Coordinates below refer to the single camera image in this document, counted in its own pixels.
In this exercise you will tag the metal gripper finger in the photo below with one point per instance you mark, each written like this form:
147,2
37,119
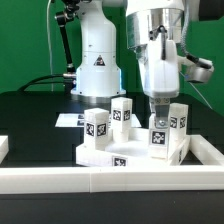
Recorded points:
160,108

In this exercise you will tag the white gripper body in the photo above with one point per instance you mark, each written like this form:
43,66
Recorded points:
159,77

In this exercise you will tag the white square table top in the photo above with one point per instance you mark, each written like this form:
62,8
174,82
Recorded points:
134,153

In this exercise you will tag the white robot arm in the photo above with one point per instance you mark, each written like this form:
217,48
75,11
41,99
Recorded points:
156,31

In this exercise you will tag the white sheet with fiducial markers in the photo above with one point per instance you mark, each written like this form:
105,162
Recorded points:
77,120

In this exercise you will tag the white workspace frame wall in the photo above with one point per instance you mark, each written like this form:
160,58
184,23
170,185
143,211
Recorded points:
110,179

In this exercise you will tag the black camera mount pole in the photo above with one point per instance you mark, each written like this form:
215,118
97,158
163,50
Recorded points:
62,18

